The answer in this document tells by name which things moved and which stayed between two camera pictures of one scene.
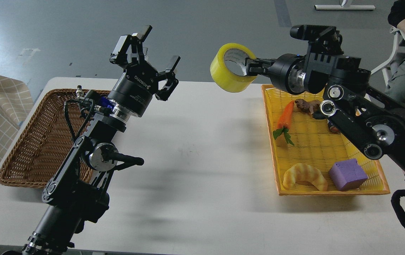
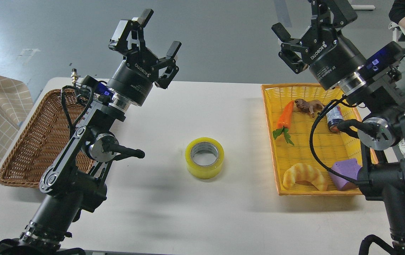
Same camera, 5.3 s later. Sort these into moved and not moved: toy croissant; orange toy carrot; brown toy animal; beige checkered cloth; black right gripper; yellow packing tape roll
Moved: black right gripper; yellow packing tape roll
Not moved: brown toy animal; beige checkered cloth; orange toy carrot; toy croissant
